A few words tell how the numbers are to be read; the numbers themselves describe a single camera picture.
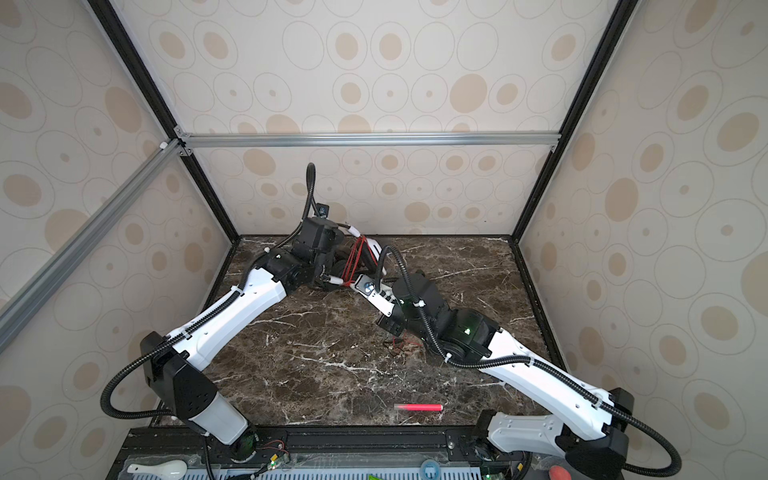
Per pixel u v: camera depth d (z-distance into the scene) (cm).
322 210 66
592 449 40
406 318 47
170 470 70
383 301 54
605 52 73
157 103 82
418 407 81
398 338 91
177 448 74
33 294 53
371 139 92
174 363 42
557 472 69
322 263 60
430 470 70
